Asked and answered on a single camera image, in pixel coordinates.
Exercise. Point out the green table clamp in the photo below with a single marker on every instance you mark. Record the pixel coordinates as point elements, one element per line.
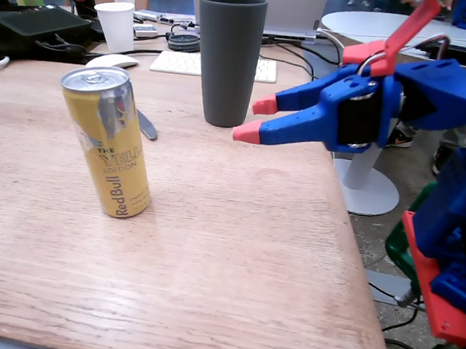
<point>399,248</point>

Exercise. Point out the tall dark grey cup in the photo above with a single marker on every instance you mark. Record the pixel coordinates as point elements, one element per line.
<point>227,58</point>

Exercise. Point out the silver laptop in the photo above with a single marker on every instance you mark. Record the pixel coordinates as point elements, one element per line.
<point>294,7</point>

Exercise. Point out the flat white tablet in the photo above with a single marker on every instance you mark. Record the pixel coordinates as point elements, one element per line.
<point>157,15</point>

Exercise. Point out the red robot base plate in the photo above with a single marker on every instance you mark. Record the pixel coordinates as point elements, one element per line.
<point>433,284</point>

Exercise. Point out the grey flat floor plate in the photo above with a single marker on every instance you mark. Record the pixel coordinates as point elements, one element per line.
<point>385,286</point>

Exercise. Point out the black power adapter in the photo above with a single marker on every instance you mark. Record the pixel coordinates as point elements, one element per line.
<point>455,53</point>

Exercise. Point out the blue printed robot arm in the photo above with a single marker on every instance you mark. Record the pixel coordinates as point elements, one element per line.
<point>450,100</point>

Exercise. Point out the large white paper cup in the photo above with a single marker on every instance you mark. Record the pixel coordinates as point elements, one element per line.
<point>116,27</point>

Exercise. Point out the white keyboard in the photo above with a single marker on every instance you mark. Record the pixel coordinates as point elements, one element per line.
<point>173,62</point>

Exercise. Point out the white computer mouse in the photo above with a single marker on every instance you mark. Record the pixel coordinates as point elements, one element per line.
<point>112,61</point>

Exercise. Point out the black round coiled item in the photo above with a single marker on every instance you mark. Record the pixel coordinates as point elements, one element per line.
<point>183,42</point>

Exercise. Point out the black bag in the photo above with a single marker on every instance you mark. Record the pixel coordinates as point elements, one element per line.
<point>41,24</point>

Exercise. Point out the yellow Red Bull can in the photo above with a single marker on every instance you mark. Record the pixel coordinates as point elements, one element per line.
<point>110,162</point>

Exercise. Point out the white round pedestal table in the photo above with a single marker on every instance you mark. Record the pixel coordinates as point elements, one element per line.
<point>354,25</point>

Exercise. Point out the small silver box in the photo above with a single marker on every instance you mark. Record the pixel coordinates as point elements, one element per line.
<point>145,31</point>

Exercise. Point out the blue gripper black motor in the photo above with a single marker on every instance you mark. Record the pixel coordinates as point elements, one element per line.
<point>333,110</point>

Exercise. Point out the red camera mount bracket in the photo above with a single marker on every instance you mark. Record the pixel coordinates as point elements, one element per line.
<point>403,34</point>

